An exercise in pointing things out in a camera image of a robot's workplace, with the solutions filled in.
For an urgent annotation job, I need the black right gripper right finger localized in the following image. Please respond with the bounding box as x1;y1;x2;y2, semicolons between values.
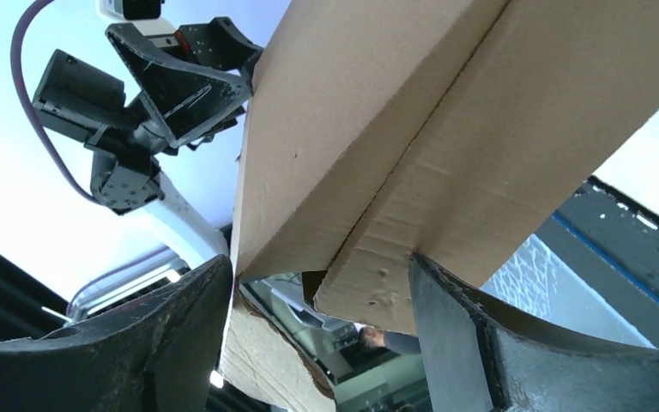
408;253;659;411

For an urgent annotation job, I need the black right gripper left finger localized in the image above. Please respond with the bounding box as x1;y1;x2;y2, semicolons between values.
0;255;233;411

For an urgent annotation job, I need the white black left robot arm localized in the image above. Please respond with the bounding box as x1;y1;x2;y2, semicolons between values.
0;16;263;411

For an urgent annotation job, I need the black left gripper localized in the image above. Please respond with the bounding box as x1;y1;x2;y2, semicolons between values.
33;16;263;156

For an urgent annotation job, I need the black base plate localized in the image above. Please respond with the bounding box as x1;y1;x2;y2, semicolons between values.
536;177;659;348

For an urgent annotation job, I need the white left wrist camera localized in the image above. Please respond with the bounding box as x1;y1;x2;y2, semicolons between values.
94;0;176;36

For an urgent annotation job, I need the brown cardboard box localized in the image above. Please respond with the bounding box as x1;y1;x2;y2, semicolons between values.
217;0;659;412

